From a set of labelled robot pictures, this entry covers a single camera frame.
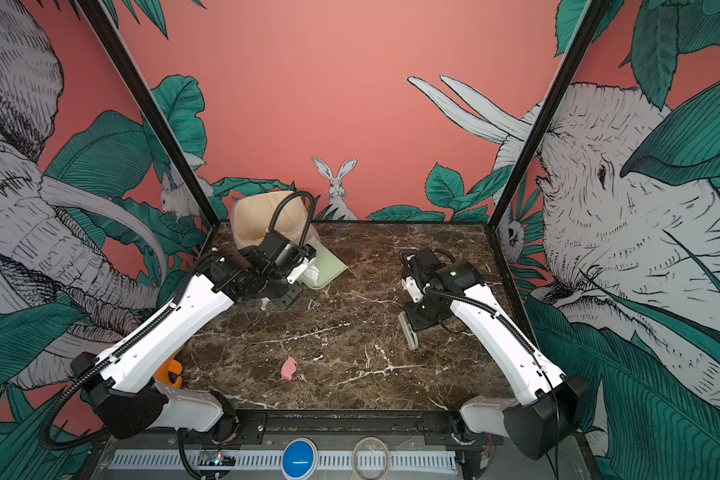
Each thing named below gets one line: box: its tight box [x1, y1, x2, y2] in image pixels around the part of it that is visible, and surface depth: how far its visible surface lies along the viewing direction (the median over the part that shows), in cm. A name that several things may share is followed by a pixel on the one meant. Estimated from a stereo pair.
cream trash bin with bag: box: [230, 191, 292, 250], surface depth 95 cm
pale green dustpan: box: [298, 239, 349, 291], surface depth 77 cm
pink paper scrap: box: [281, 356, 298, 381], surface depth 86 cm
